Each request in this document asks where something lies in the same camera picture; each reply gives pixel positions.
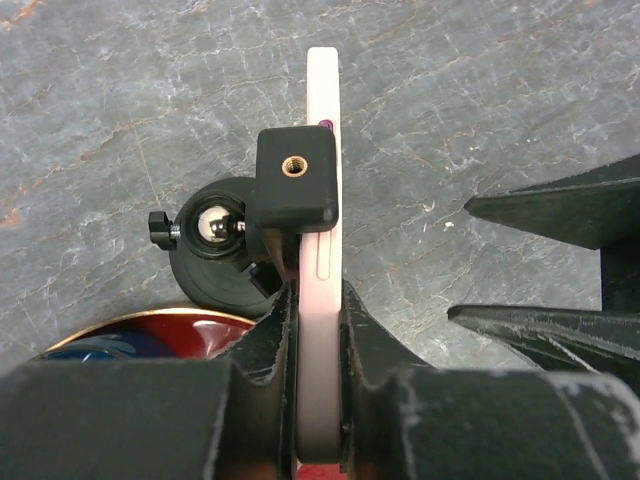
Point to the dark blue mug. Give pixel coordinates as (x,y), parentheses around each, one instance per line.
(100,347)

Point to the red round tray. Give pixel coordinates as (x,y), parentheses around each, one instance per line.
(174,333)

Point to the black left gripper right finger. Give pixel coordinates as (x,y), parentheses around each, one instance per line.
(409,420)

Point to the black phone stand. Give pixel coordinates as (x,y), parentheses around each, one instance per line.
(237,240)

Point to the phone with pink case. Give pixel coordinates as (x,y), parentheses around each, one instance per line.
(318,397)

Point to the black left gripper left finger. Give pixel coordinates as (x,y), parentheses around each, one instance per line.
(230,417)

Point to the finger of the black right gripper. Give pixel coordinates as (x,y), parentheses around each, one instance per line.
(592,210)
(558,339)

